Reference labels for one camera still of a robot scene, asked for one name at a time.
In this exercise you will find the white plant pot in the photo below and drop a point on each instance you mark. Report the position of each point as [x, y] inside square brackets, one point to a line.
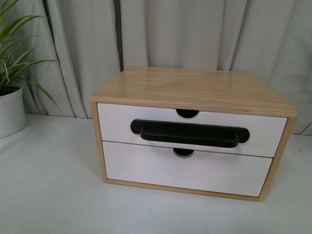
[12, 116]

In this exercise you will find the green leafy plant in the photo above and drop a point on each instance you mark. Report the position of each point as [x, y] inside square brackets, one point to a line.
[26, 55]

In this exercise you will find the grey curtain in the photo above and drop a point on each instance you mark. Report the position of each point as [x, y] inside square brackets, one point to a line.
[86, 43]

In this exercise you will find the black drawer handle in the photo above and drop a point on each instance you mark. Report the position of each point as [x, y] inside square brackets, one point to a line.
[190, 133]

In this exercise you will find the wooden two-drawer cabinet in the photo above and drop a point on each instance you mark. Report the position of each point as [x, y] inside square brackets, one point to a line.
[190, 91]

